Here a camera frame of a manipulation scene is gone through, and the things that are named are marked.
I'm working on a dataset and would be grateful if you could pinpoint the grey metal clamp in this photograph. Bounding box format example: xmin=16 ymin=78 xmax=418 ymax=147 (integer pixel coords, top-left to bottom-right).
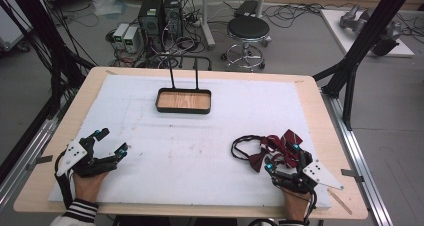
xmin=25 ymin=154 xmax=54 ymax=172
xmin=340 ymin=168 xmax=365 ymax=183

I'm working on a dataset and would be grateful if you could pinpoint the tangle of floor cables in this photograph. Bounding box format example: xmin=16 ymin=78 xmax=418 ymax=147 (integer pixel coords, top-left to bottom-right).
xmin=105 ymin=0 xmax=209 ymax=69

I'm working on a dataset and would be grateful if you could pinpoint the black round stool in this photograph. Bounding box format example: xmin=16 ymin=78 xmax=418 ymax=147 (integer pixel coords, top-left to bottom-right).
xmin=220 ymin=15 xmax=273 ymax=72

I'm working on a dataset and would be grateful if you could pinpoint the white table leg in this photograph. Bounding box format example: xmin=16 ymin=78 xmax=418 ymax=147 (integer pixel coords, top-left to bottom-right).
xmin=199 ymin=0 xmax=217 ymax=51

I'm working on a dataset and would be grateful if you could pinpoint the white floor board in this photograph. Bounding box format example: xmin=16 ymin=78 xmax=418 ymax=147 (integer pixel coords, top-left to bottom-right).
xmin=319 ymin=8 xmax=416 ymax=58

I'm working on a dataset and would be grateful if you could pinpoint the clear plastic bag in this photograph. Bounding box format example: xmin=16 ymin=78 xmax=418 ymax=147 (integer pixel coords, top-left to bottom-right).
xmin=91 ymin=0 xmax=128 ymax=18

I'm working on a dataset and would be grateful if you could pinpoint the aluminium rail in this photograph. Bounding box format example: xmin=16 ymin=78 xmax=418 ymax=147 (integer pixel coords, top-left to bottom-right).
xmin=0 ymin=115 xmax=65 ymax=208
xmin=320 ymin=88 xmax=395 ymax=226

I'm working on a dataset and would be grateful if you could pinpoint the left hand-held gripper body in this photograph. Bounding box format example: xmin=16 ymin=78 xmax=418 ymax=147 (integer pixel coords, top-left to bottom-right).
xmin=55 ymin=136 xmax=118 ymax=179

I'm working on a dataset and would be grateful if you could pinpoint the red striped tie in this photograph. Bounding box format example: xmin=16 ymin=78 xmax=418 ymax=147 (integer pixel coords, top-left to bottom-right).
xmin=266 ymin=129 xmax=305 ymax=169

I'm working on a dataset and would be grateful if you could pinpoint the white power supply unit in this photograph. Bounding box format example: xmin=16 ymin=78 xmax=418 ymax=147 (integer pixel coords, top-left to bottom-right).
xmin=112 ymin=22 xmax=130 ymax=50
xmin=123 ymin=26 xmax=141 ymax=54

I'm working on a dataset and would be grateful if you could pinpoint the black rack with wooden tray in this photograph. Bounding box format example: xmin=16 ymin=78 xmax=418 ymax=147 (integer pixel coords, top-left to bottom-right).
xmin=155 ymin=54 xmax=213 ymax=115

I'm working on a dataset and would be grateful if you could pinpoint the thin wooden stick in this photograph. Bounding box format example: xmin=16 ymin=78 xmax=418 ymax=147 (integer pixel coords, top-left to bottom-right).
xmin=327 ymin=187 xmax=354 ymax=216

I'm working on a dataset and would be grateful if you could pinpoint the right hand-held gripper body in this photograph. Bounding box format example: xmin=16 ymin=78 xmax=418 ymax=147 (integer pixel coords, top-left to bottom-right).
xmin=273 ymin=152 xmax=345 ymax=195

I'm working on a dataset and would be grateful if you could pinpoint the person's left hand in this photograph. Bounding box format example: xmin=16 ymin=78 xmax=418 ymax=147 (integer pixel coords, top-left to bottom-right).
xmin=73 ymin=171 xmax=110 ymax=204

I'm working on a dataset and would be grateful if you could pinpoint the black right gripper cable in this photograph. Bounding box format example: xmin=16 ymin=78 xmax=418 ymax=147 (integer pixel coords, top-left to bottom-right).
xmin=248 ymin=188 xmax=318 ymax=226

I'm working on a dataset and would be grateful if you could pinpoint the white foam mat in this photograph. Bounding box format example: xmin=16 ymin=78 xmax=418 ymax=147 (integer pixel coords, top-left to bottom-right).
xmin=48 ymin=74 xmax=333 ymax=209

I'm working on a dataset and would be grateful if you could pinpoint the black computer tower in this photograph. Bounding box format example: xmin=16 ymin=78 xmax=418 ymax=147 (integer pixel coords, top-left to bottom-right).
xmin=137 ymin=0 xmax=165 ymax=51
xmin=163 ymin=0 xmax=184 ymax=39

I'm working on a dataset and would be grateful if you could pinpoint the flat black box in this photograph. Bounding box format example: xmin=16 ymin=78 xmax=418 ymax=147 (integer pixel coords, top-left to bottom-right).
xmin=234 ymin=0 xmax=260 ymax=19

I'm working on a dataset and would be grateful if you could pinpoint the black metal frame stand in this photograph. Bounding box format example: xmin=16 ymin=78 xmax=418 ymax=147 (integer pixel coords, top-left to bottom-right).
xmin=312 ymin=0 xmax=418 ymax=131
xmin=5 ymin=0 xmax=96 ymax=121

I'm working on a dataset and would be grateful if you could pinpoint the person's right hand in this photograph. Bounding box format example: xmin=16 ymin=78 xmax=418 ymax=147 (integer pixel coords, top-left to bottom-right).
xmin=282 ymin=186 xmax=313 ymax=222

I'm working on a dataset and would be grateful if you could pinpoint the dark red bow tie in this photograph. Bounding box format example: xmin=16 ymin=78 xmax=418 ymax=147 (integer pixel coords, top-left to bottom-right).
xmin=231 ymin=134 xmax=284 ymax=173

